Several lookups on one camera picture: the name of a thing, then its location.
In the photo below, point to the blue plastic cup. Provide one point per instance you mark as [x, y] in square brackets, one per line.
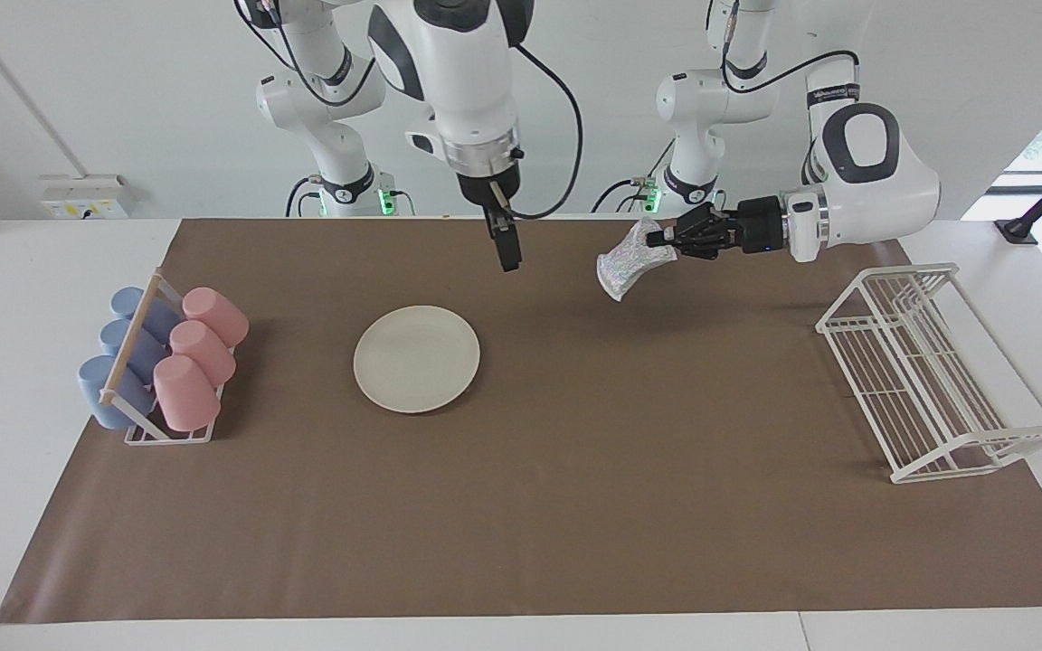
[137, 348]
[109, 393]
[159, 315]

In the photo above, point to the pink plastic cup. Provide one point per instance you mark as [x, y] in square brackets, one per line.
[184, 393]
[218, 314]
[204, 351]

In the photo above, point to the cream round plate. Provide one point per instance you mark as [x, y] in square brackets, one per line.
[417, 359]

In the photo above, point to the cup rack with wooden rod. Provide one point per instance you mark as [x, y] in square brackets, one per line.
[132, 339]

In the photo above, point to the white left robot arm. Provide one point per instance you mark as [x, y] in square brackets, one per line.
[865, 181]

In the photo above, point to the brown table mat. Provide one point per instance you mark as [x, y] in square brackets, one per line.
[575, 506]

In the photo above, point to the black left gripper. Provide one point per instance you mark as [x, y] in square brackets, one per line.
[713, 233]

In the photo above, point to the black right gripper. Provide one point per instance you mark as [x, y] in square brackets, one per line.
[485, 190]

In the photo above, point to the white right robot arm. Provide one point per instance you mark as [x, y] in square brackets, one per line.
[458, 63]

